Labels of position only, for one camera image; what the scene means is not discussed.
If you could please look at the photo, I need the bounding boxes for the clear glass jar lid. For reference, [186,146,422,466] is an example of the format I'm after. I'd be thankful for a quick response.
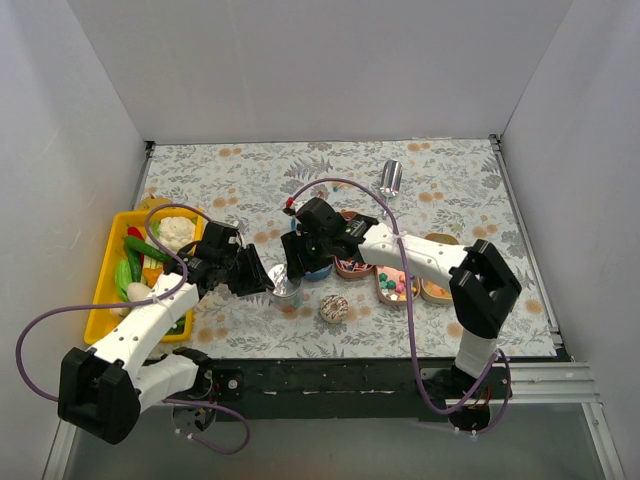
[268,263,290,297]

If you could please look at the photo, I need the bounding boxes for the pink lollipop tray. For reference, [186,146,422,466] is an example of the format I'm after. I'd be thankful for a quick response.
[333,212,376,280]

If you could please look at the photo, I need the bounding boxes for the clear glass jar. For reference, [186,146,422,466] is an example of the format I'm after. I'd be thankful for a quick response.
[270,281,303,313]

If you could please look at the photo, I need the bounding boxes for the beige gummy candy tray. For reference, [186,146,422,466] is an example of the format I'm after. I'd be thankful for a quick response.
[420,233,459,306]

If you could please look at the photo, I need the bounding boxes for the blue candy tray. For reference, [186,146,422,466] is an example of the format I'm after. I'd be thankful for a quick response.
[303,264,333,282]

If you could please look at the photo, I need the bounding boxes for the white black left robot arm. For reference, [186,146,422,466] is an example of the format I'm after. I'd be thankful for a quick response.
[58,222,273,444]

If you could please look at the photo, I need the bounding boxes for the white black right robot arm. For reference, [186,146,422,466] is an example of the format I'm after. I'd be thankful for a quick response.
[281,198,522,398]

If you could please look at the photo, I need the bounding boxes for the white toy vegetable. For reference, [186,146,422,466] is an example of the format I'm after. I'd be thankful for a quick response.
[158,216,196,253]

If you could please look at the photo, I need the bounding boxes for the orange toy carrot slices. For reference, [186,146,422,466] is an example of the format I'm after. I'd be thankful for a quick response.
[142,267,164,288]

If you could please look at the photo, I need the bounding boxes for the small donut decorated tin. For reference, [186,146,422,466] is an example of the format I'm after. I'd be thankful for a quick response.
[320,295,349,324]

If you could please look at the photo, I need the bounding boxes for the green toy vegetables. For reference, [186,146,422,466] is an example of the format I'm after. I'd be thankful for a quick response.
[114,234,189,335]

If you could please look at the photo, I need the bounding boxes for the red toy chili pepper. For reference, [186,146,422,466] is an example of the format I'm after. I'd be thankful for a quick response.
[127,226,145,241]

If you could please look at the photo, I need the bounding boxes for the yellow plastic bin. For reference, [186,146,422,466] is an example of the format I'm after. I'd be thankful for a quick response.
[84,208,204,344]

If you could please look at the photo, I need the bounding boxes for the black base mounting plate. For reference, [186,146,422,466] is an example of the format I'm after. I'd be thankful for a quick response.
[174,358,572,425]

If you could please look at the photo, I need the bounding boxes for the floral patterned table mat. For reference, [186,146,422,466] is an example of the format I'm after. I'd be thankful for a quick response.
[143,139,556,358]

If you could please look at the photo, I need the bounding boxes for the aluminium frame rail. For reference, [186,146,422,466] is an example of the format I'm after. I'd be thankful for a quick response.
[43,363,624,479]

